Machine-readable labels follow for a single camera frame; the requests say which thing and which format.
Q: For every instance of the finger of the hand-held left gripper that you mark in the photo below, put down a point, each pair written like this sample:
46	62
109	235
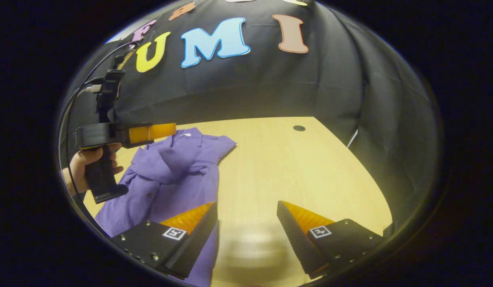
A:
155	131

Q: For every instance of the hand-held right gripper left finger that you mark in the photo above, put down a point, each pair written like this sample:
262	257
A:
194	243

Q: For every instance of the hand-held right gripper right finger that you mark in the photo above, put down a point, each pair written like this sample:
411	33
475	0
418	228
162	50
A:
296	239

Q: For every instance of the purple shirt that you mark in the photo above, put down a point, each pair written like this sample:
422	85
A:
171	175

